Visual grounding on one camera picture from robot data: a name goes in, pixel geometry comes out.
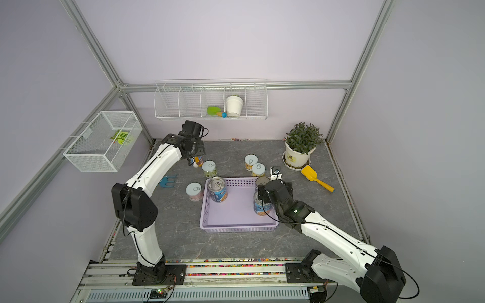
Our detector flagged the orange label small can rear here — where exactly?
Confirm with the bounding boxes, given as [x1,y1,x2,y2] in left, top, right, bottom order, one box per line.
[245,154,258,172]

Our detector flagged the coloured beads on edge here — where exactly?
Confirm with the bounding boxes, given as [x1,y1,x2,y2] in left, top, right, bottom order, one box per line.
[167,257,303,277]

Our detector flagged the teal toy fork yellow handle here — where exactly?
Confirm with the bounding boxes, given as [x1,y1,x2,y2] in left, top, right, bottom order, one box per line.
[159,175,177,188]

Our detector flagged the dark purple can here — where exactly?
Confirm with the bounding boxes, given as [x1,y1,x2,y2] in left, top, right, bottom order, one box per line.
[256,176,270,188]

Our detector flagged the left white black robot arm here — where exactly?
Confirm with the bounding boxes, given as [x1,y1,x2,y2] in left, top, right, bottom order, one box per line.
[111,120,208,285]

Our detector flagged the green label small can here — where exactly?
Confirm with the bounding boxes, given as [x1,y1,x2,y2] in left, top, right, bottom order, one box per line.
[202,160,217,178]

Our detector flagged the potted green plant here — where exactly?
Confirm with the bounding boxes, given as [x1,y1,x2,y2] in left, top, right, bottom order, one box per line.
[285,122,324,167]

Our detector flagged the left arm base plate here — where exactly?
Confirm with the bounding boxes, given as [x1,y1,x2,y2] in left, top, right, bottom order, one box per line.
[132,262,186,286]

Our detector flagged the yellow label small can front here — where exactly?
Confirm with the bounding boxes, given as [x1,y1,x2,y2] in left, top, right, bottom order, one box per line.
[251,163,266,177]

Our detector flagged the blue soup can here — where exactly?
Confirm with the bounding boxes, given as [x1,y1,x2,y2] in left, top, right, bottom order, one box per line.
[253,193,272,216]
[208,177,227,203]

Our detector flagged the green toy in basket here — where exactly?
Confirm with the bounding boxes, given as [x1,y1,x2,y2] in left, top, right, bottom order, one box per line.
[110,130,134,145]

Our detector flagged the white mesh side basket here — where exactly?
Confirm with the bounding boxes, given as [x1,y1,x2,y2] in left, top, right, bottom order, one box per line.
[63,111,143,173]

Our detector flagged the purple plastic basket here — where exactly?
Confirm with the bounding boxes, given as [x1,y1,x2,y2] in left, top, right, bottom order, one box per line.
[199,177,279,233]

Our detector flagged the white plant saucer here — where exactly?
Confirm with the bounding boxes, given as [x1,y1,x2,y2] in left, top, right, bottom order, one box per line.
[282,152,311,172]

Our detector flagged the pink label small can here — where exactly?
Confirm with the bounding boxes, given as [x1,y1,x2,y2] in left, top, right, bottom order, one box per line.
[186,183,203,202]

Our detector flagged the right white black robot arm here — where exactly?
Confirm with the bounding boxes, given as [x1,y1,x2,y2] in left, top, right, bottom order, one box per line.
[256,179,406,302]

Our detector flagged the yellow toy shovel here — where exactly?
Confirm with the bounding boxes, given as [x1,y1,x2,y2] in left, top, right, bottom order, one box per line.
[301,165,335,193]

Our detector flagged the green toy scoop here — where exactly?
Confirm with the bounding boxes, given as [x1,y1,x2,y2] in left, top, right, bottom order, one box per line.
[207,106,227,118]

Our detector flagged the tall colourful snack tube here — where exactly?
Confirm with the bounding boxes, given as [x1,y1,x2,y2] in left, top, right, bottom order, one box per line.
[193,156,204,168]

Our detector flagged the small white pot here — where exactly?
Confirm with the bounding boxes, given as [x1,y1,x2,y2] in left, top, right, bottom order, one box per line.
[226,95,244,117]

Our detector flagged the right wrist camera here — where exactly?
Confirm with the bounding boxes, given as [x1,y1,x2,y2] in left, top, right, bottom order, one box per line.
[269,166,282,181]

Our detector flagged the white wire wall shelf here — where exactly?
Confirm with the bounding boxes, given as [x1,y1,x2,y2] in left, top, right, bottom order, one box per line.
[154,78,269,120]

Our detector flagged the aluminium mounting rail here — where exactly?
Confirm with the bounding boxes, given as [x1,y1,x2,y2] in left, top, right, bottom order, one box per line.
[69,258,395,303]

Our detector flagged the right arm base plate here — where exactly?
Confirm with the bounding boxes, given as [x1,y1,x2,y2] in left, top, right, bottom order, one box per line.
[285,263,333,284]

